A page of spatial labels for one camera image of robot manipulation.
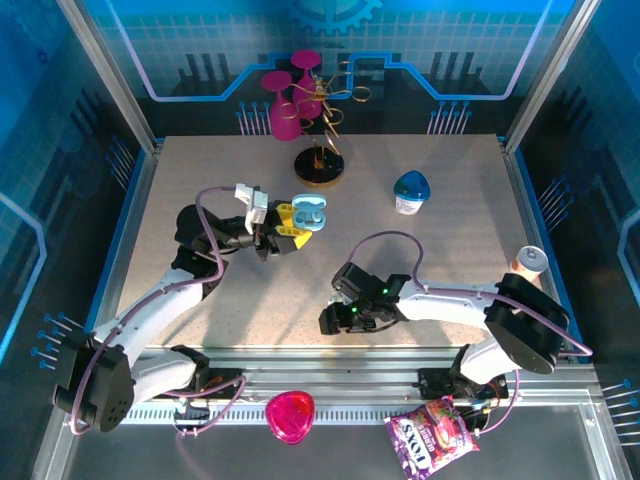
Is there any blue earbud charging case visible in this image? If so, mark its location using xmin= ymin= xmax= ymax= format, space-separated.
xmin=291 ymin=194 xmax=329 ymax=234

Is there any large pink wine glass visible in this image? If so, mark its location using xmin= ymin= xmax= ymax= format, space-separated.
xmin=260 ymin=70 xmax=301 ymax=143

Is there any pink translucent bowl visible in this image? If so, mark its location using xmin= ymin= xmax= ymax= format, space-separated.
xmin=264 ymin=390 xmax=316 ymax=446

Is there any white cup with blue lid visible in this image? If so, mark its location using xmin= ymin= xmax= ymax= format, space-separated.
xmin=392 ymin=170 xmax=432 ymax=216

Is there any small pink wine glass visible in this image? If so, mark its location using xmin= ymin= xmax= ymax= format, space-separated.
xmin=290 ymin=49 xmax=324 ymax=120

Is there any purple Fox's candy bag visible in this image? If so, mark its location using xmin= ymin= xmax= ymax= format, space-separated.
xmin=383 ymin=393 xmax=481 ymax=480

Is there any orange drink can silver top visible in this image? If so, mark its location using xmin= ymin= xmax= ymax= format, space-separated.
xmin=509 ymin=245 xmax=550 ymax=284

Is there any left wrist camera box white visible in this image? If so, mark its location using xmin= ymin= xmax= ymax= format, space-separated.
xmin=234 ymin=183 xmax=269 ymax=236

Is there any aluminium front rail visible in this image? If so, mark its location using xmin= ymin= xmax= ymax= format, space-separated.
xmin=59 ymin=347 xmax=601 ymax=401

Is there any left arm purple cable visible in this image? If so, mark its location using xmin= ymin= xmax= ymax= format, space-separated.
xmin=69 ymin=185 xmax=247 ymax=441

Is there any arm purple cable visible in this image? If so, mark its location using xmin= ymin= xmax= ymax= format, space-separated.
xmin=349 ymin=231 xmax=594 ymax=436
xmin=69 ymin=185 xmax=247 ymax=441

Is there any gold wire stand black base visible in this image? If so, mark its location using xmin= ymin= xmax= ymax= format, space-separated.
xmin=292 ymin=60 xmax=372 ymax=189

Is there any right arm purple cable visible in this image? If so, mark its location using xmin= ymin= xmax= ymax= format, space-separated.
xmin=349 ymin=231 xmax=594 ymax=436

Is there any aluminium side rail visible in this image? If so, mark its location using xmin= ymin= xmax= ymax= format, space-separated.
xmin=499 ymin=137 xmax=574 ymax=361
xmin=89 ymin=139 xmax=164 ymax=361

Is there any slotted grey cable duct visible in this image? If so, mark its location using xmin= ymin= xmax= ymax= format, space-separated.
xmin=119 ymin=405 xmax=426 ymax=426

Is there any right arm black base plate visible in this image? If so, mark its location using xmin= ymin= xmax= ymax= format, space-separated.
xmin=417 ymin=367 xmax=509 ymax=401

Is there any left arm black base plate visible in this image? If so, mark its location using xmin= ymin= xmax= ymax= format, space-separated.
xmin=169 ymin=367 xmax=246 ymax=401

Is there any aluminium frame post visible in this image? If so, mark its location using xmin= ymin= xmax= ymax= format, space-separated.
xmin=57 ymin=0 xmax=157 ymax=154
xmin=503 ymin=0 xmax=601 ymax=151

